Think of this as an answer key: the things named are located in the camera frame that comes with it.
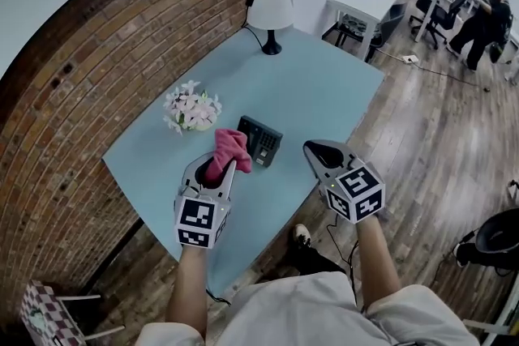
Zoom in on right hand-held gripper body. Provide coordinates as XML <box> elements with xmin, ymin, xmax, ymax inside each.
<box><xmin>319</xmin><ymin>156</ymin><xmax>387</xmax><ymax>224</ymax></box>

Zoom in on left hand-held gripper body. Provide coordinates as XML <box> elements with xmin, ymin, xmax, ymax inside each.
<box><xmin>174</xmin><ymin>186</ymin><xmax>233</xmax><ymax>250</ymax></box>

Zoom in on pink cloth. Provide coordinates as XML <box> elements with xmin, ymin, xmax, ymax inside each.
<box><xmin>204</xmin><ymin>128</ymin><xmax>253</xmax><ymax>186</ymax></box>

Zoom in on person's left forearm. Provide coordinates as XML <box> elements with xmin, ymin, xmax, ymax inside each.
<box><xmin>165</xmin><ymin>244</ymin><xmax>209</xmax><ymax>338</ymax></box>

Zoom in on person's right forearm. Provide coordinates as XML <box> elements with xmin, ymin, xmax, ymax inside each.
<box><xmin>355</xmin><ymin>216</ymin><xmax>401</xmax><ymax>311</ymax></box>

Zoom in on pink flowers in cream pot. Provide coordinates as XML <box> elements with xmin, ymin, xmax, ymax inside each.
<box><xmin>162</xmin><ymin>79</ymin><xmax>224</xmax><ymax>136</ymax></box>

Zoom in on person's white shoe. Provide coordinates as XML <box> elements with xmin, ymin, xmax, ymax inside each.
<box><xmin>292</xmin><ymin>223</ymin><xmax>313</xmax><ymax>247</ymax></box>

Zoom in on light blue table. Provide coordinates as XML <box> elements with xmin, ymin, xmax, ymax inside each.
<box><xmin>101</xmin><ymin>25</ymin><xmax>386</xmax><ymax>299</ymax></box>

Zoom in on person's black trousers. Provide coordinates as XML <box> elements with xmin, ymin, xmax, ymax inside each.
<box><xmin>283</xmin><ymin>237</ymin><xmax>348</xmax><ymax>277</ymax></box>

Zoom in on person's beige shirt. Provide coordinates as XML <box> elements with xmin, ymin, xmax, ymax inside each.
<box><xmin>137</xmin><ymin>271</ymin><xmax>482</xmax><ymax>346</ymax></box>

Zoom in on black round shell chair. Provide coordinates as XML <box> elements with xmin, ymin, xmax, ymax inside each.
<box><xmin>453</xmin><ymin>207</ymin><xmax>519</xmax><ymax>277</ymax></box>

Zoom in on black mesh office chair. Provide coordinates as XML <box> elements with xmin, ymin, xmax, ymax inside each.
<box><xmin>409</xmin><ymin>0</ymin><xmax>464</xmax><ymax>50</ymax></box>

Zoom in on white table lamp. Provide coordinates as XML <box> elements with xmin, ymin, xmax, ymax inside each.
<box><xmin>246</xmin><ymin>0</ymin><xmax>294</xmax><ymax>56</ymax></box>

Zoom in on pink checkered fabric stool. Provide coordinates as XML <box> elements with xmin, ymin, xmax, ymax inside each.
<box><xmin>19</xmin><ymin>280</ymin><xmax>125</xmax><ymax>346</ymax></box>

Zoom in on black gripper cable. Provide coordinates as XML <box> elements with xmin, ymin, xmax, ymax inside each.
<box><xmin>205</xmin><ymin>286</ymin><xmax>233</xmax><ymax>305</ymax></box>
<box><xmin>326</xmin><ymin>213</ymin><xmax>362</xmax><ymax>305</ymax></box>

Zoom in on black lamp cable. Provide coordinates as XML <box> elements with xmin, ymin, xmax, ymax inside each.
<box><xmin>241</xmin><ymin>6</ymin><xmax>268</xmax><ymax>50</ymax></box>

